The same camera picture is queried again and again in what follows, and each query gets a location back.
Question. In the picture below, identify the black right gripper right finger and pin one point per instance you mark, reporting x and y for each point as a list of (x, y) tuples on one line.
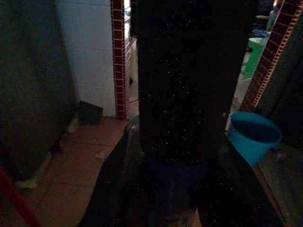
[(236, 189)]

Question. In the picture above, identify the blue plastic bucket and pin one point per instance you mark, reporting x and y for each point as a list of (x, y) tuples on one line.
[(255, 147)]

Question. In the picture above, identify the dark grey door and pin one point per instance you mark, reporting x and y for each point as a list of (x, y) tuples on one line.
[(284, 82)]

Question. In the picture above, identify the red and white wrapper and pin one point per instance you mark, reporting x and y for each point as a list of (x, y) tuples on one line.
[(100, 153)]

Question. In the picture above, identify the green plastic stool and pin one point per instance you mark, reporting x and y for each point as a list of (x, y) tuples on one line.
[(254, 56)]

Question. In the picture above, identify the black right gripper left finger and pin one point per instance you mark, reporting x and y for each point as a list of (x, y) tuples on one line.
[(116, 179)]

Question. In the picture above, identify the teal plastic bottle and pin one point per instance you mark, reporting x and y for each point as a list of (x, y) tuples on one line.
[(272, 20)]

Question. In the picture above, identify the grey steel refrigerator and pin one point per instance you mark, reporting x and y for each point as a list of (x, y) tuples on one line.
[(30, 82)]

